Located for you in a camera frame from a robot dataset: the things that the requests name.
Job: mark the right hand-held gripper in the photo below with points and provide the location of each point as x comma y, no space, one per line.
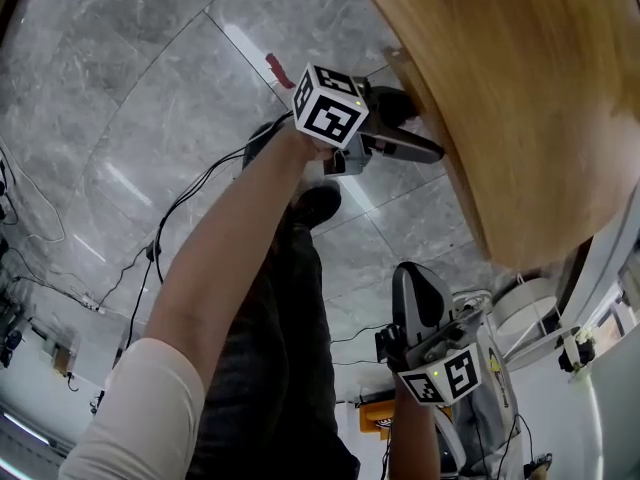
445,368

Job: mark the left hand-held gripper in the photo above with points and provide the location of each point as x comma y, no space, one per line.
327,113

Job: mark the person's right forearm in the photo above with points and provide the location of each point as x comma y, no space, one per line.
412,438

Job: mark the person's left forearm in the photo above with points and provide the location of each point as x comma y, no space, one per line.
225,268

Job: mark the wooden coffee table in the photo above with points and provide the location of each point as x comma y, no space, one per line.
525,93

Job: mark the white round basket table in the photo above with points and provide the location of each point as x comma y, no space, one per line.
525,303

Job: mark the person's right black shoe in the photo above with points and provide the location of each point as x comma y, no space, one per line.
317,203

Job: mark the orange striped chair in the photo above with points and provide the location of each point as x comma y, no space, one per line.
375,415

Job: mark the red tape mark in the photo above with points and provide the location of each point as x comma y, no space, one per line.
280,70

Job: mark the small white flower plant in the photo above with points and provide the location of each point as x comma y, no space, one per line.
572,358

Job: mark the white window bench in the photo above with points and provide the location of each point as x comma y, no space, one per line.
607,248

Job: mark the person's white printed t-shirt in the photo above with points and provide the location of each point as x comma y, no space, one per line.
135,418

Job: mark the white power strip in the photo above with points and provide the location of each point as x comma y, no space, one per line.
92,304

